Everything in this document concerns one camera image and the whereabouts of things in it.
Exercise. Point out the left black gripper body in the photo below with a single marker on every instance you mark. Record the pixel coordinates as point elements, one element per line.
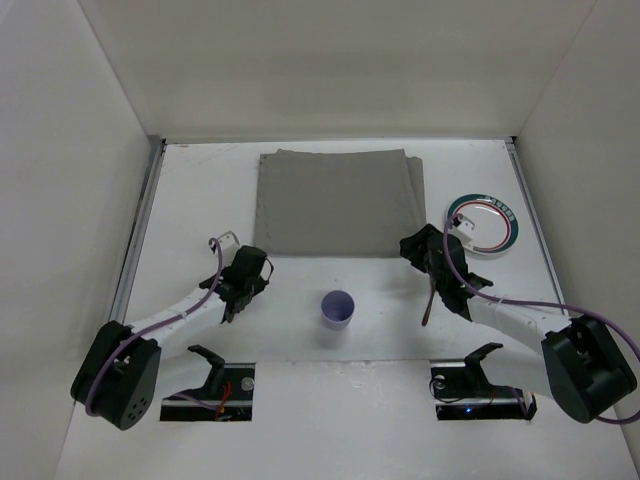
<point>240,295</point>

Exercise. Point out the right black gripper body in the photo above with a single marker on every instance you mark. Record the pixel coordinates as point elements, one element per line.
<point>451,293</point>

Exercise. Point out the white plate green rim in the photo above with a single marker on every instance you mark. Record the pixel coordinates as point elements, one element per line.
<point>496,225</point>

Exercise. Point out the grey cloth placemat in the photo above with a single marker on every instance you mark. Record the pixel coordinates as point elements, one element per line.
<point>357,204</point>

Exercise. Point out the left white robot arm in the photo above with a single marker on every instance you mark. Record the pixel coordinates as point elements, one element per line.
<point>127,367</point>

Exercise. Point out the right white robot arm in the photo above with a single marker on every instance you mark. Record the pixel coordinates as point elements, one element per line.
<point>576,360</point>

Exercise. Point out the brown wooden spoon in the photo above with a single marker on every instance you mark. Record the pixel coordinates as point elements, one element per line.
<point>431,297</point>

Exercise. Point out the purple plastic cup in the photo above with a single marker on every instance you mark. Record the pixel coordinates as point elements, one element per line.
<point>337,309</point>

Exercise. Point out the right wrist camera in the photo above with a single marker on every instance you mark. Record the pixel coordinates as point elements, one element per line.
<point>464,230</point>

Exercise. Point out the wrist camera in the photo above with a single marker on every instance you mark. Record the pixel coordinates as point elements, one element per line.
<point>225,245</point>
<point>464,230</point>

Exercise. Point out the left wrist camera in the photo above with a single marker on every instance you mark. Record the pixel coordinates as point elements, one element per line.
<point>225,245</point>

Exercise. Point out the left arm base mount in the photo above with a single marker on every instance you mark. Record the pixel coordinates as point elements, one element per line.
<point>201,386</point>

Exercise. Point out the right aluminium table rail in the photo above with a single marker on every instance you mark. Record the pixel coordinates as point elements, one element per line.
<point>511,147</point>

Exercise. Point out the aluminium table rail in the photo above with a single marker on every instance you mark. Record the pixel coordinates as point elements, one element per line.
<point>138,230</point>
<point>511,147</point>

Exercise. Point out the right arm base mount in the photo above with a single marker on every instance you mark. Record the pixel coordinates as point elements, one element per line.
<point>462,392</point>

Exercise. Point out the left aluminium table rail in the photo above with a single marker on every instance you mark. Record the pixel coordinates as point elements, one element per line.
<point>138,230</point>

